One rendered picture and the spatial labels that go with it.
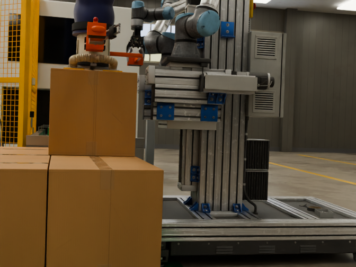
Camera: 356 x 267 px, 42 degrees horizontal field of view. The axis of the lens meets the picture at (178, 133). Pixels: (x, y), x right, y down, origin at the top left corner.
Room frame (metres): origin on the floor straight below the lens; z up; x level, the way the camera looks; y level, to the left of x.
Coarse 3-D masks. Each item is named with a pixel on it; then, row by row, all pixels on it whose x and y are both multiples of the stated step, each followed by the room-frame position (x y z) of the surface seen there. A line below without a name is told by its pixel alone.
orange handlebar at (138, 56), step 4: (92, 28) 1.84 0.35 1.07; (96, 28) 1.84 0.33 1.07; (100, 28) 1.84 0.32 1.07; (104, 28) 1.86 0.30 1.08; (88, 40) 2.14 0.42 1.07; (100, 44) 2.15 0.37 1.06; (112, 52) 2.54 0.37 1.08; (116, 52) 2.54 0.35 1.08; (120, 52) 2.55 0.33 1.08; (124, 52) 2.55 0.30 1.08; (120, 56) 2.56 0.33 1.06; (124, 56) 2.55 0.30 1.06; (128, 56) 2.56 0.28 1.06; (132, 56) 2.56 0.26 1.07; (136, 56) 2.56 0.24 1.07; (140, 56) 2.57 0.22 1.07; (136, 60) 2.71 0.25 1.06
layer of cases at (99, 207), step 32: (0, 160) 1.82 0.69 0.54; (32, 160) 1.86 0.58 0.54; (64, 160) 1.91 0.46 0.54; (96, 160) 1.96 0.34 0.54; (128, 160) 2.02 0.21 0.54; (0, 192) 1.53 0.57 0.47; (32, 192) 1.55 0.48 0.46; (64, 192) 1.58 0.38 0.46; (96, 192) 1.60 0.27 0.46; (128, 192) 1.63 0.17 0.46; (160, 192) 1.66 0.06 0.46; (0, 224) 1.53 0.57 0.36; (32, 224) 1.55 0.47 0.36; (64, 224) 1.58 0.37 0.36; (96, 224) 1.60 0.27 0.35; (128, 224) 1.63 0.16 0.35; (160, 224) 1.66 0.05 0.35; (0, 256) 1.53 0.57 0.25; (32, 256) 1.55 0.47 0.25; (64, 256) 1.58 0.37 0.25; (96, 256) 1.61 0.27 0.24; (128, 256) 1.63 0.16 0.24; (160, 256) 1.66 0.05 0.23
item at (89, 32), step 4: (88, 24) 1.85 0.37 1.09; (92, 24) 1.85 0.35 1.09; (96, 24) 1.86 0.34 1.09; (100, 24) 1.86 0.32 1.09; (104, 24) 1.86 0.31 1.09; (88, 28) 1.85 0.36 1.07; (88, 32) 1.85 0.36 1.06; (92, 32) 1.85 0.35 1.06; (96, 32) 1.86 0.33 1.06; (100, 32) 1.86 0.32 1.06; (104, 32) 1.86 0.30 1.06; (88, 36) 1.89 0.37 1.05; (92, 36) 1.88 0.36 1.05; (96, 36) 1.88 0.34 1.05; (100, 36) 1.88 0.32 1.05; (104, 36) 1.87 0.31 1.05
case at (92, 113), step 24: (72, 72) 2.17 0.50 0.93; (96, 72) 2.19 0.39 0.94; (120, 72) 2.21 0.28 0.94; (72, 96) 2.17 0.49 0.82; (96, 96) 2.19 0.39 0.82; (120, 96) 2.21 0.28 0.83; (72, 120) 2.17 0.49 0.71; (96, 120) 2.19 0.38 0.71; (120, 120) 2.22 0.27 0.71; (72, 144) 2.17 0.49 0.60; (96, 144) 2.19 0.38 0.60; (120, 144) 2.22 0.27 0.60
